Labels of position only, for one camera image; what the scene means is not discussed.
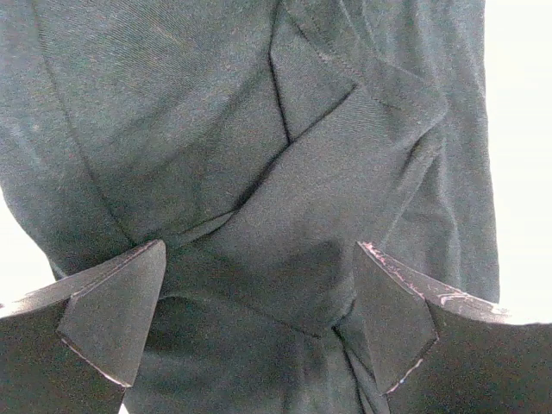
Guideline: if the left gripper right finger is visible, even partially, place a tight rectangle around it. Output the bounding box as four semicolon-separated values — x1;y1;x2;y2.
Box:
355;242;551;413

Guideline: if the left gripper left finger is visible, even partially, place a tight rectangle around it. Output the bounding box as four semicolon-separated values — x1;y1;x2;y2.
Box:
1;241;166;413

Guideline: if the black t-shirt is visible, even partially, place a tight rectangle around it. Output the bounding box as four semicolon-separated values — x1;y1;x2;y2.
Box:
1;1;499;413

